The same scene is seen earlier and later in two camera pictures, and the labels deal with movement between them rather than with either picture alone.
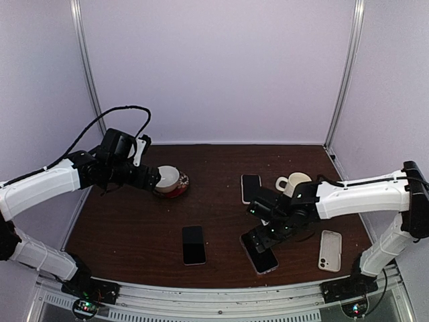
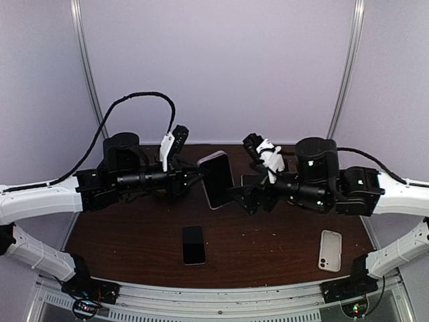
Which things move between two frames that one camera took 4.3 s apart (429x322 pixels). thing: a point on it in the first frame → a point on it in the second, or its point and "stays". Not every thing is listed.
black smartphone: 251,184 stays
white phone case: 330,258 stays
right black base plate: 352,286 stays
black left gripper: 139,182 → 177,178
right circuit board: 355,309 stays
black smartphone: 265,261 → 218,180
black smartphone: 194,245 stays
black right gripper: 263,241 → 248,194
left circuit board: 85,308 stays
